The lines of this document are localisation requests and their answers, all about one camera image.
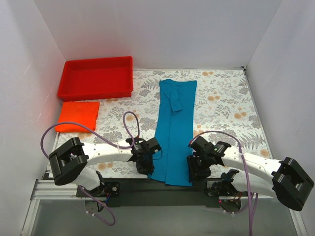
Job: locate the teal t shirt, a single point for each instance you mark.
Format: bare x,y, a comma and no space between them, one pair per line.
174,132

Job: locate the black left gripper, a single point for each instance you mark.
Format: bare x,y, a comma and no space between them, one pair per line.
145,166

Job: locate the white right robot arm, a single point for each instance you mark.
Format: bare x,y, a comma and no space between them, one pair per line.
284,180

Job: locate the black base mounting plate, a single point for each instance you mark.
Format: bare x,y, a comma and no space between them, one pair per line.
145,192

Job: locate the red plastic tray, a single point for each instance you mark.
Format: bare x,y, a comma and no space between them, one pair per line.
91,79

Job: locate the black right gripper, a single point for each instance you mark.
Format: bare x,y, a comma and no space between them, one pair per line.
195,168

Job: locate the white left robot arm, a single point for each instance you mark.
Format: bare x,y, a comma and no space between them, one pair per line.
72,161

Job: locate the floral patterned table mat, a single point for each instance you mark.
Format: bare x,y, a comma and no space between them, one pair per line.
223,110

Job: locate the folded orange t shirt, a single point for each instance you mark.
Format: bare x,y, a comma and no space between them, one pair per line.
84,113

